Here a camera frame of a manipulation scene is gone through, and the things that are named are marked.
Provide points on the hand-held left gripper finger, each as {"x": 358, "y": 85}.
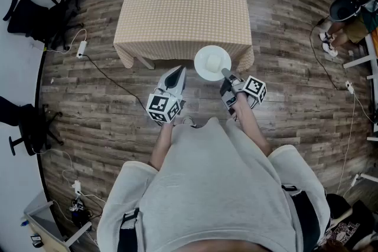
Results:
{"x": 166, "y": 82}
{"x": 180, "y": 81}

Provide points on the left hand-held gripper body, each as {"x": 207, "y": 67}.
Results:
{"x": 162, "y": 106}

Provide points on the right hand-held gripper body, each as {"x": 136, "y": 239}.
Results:
{"x": 254, "y": 88}

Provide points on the white round plate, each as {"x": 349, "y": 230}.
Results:
{"x": 202, "y": 66}

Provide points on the person's left forearm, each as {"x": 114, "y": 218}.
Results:
{"x": 162, "y": 144}

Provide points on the person's right forearm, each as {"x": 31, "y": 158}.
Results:
{"x": 251, "y": 124}

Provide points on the table with checkered cloth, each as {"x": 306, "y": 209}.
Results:
{"x": 183, "y": 3}

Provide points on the person's shoe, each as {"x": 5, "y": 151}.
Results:
{"x": 188, "y": 120}

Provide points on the white power strip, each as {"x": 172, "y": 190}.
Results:
{"x": 81, "y": 49}
{"x": 76, "y": 186}
{"x": 350, "y": 87}

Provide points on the person's grey shirt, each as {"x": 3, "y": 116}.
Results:
{"x": 212, "y": 186}

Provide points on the black adapter cluster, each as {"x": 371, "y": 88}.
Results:
{"x": 78, "y": 212}

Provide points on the white side desk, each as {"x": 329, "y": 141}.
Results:
{"x": 44, "y": 215}

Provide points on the white table frame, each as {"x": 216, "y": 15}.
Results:
{"x": 358, "y": 60}
{"x": 369, "y": 177}

